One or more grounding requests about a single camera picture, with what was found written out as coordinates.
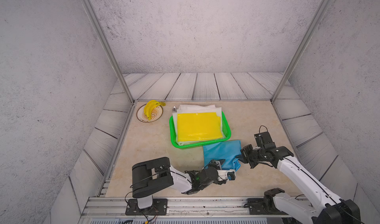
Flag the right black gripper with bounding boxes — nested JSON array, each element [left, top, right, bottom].
[[235, 144, 265, 168]]

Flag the blue raincoat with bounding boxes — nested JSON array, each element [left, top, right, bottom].
[[203, 140, 241, 171]]

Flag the yellow raincoat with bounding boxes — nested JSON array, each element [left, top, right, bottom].
[[177, 112, 224, 142]]

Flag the white raincoat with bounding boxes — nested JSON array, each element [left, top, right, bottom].
[[172, 105, 222, 145]]

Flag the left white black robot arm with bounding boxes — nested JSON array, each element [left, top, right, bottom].
[[130, 157, 236, 210]]

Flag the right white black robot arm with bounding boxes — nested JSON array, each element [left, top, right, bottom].
[[237, 132, 362, 224]]

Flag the green plastic basket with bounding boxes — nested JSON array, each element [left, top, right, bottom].
[[169, 112, 232, 149]]

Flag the round patterned plate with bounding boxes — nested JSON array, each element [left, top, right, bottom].
[[136, 104, 163, 123]]

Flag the yellow banana bunch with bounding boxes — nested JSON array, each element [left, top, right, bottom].
[[143, 100, 166, 121]]

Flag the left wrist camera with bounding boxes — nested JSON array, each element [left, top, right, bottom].
[[218, 170, 236, 182]]

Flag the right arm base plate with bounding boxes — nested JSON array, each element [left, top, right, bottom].
[[243, 198, 287, 215]]

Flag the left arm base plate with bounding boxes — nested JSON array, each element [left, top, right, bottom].
[[125, 198, 168, 216]]

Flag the aluminium front rail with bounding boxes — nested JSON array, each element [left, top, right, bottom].
[[79, 195, 310, 224]]

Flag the right aluminium frame post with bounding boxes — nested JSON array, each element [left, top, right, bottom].
[[270, 0, 332, 105]]

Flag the aluminium frame post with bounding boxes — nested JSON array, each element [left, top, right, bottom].
[[270, 0, 332, 105], [80, 0, 134, 104]]

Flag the left aluminium frame post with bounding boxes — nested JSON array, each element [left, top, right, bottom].
[[80, 0, 134, 104]]

